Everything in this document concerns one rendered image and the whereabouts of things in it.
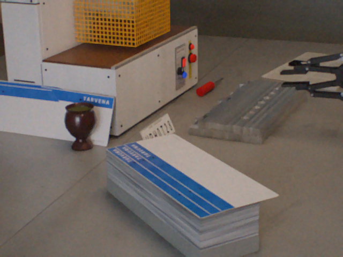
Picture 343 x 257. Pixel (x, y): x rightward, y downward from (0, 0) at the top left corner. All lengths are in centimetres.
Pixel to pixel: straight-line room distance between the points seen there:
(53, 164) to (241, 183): 57
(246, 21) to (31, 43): 244
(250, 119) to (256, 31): 236
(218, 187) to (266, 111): 67
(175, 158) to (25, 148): 53
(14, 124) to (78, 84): 22
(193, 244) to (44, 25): 90
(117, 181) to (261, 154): 43
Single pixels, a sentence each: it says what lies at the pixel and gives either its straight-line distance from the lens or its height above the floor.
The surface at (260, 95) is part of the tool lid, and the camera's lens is 223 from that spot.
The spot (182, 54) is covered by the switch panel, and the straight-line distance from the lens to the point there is 232.
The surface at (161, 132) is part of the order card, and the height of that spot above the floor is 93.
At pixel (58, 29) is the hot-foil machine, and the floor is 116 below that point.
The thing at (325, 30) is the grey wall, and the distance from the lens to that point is 427.
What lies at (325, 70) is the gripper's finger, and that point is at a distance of 196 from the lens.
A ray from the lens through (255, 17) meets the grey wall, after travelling 433.
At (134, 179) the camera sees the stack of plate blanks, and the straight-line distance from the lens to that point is 154.
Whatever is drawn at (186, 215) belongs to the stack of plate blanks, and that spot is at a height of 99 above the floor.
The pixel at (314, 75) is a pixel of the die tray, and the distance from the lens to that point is 256.
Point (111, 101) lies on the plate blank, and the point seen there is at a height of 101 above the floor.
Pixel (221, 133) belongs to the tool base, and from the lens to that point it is 198.
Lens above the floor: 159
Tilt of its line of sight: 20 degrees down
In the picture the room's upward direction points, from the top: 1 degrees counter-clockwise
